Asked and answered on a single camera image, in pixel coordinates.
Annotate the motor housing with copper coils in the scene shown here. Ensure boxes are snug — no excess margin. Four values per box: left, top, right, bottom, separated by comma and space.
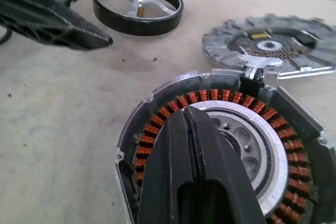
114, 70, 336, 224

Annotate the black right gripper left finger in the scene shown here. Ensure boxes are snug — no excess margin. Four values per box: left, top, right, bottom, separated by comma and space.
138, 107, 201, 224

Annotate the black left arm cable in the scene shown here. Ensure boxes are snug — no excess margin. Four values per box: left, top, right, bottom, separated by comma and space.
0, 28, 13, 46

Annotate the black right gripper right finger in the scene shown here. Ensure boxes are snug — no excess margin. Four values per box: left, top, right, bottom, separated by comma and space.
186, 108, 267, 224

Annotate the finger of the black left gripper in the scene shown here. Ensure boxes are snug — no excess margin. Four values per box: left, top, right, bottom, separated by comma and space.
0, 11, 110, 51
0, 0, 114, 43

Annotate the grey round motor lid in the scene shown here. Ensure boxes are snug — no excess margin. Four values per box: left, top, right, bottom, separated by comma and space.
202, 13, 336, 80

